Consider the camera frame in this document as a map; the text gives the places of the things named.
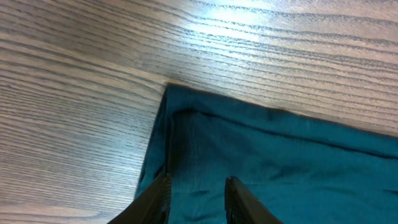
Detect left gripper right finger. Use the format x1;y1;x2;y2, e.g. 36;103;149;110
224;177;282;224

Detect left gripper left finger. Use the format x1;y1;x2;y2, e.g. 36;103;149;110
109;174;171;224

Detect dark navy t-shirt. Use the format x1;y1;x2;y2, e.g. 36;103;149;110
136;85;397;223

